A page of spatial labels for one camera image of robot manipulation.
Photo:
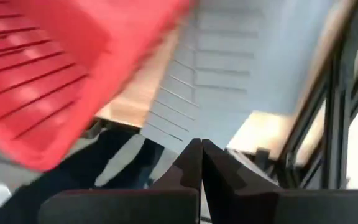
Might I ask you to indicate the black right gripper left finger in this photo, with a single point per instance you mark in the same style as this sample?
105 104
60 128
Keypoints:
120 207

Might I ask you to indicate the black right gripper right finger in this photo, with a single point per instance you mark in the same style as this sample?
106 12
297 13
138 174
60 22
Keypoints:
275 208

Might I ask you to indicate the large red plastic bin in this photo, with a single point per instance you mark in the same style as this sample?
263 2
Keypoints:
57 77

